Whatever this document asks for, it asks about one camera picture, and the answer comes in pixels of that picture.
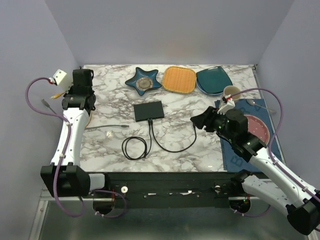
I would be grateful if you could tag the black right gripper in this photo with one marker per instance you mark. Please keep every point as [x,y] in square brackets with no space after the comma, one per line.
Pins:
[207,118]

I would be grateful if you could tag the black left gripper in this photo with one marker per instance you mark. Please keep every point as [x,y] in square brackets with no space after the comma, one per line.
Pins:
[71,91]

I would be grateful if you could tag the black network switch box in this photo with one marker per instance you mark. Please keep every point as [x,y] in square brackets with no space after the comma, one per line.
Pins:
[149,110]

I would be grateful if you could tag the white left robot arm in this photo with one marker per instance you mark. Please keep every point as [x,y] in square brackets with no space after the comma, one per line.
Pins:
[64,176]

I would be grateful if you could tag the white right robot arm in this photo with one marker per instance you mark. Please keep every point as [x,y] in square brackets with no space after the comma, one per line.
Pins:
[288,193]

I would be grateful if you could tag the teal square plate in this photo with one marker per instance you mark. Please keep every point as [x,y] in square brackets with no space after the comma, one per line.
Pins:
[212,81]

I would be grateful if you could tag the beige ceramic mug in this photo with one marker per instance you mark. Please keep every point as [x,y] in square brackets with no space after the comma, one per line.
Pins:
[232,90]

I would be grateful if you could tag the orange woven square tray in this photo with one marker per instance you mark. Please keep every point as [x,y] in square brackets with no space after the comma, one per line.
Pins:
[180,80]

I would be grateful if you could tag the metal spoon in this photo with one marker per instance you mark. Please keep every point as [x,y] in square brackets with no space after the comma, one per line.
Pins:
[253,103]

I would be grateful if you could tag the blue cloth placemat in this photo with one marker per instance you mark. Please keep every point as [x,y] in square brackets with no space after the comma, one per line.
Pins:
[232,162]

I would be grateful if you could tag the pink dotted plate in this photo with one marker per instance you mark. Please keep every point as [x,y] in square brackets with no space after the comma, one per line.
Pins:
[258,128]

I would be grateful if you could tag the blue star-shaped dish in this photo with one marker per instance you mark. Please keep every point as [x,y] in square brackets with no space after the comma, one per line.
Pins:
[144,81]

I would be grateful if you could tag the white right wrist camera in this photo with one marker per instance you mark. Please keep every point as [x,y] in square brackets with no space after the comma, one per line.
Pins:
[226,103]

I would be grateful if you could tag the black mounting base plate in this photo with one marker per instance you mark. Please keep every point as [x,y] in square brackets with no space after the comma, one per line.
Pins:
[162,190]

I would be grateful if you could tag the aluminium rail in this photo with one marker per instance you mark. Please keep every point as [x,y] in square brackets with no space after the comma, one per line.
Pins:
[46,196]

